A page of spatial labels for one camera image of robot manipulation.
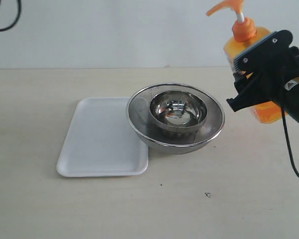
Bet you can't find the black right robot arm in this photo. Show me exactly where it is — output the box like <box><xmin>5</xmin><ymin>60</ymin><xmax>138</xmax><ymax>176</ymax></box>
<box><xmin>227</xmin><ymin>30</ymin><xmax>299</xmax><ymax>123</ymax></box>

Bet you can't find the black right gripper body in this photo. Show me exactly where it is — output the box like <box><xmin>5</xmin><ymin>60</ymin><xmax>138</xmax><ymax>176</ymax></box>
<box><xmin>234</xmin><ymin>46</ymin><xmax>299</xmax><ymax>105</ymax></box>

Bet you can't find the small stainless steel bowl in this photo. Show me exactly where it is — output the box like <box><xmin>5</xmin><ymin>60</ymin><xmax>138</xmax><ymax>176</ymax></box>
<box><xmin>149</xmin><ymin>90</ymin><xmax>208</xmax><ymax>135</ymax></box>

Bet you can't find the large steel mesh strainer bowl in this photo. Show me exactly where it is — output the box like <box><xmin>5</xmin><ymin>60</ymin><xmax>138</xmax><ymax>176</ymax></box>
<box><xmin>126</xmin><ymin>83</ymin><xmax>225</xmax><ymax>154</ymax></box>

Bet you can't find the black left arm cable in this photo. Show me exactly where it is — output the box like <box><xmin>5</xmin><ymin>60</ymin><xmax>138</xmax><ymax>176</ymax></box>
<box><xmin>0</xmin><ymin>0</ymin><xmax>22</xmax><ymax>32</ymax></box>

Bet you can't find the white rectangular plastic tray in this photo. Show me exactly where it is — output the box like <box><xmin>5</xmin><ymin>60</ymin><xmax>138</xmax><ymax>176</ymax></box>
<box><xmin>56</xmin><ymin>97</ymin><xmax>149</xmax><ymax>177</ymax></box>

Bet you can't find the orange pump soap bottle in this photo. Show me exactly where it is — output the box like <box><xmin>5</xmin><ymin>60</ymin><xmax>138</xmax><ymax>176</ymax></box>
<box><xmin>206</xmin><ymin>0</ymin><xmax>282</xmax><ymax>124</ymax></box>

